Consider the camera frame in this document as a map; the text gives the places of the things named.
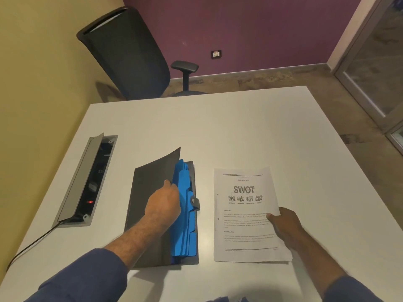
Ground person's right hand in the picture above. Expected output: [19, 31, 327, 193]
[266, 207, 305, 251]

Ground person's left hand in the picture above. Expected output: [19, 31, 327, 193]
[144, 180, 182, 226]

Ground printed paper document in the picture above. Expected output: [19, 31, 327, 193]
[213, 167, 293, 265]

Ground black expanding file folder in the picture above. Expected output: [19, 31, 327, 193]
[124, 147, 201, 268]

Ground person's left forearm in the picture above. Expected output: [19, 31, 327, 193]
[0, 214, 172, 302]

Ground person's right forearm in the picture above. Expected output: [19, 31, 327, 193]
[288, 228, 386, 302]

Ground black office chair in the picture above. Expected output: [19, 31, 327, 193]
[76, 6, 208, 100]

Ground grey desk cable box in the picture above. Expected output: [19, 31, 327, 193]
[52, 133, 118, 228]

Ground black power cable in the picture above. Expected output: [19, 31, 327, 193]
[6, 219, 68, 273]

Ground glass door with frame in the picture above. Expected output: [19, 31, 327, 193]
[327, 0, 403, 154]

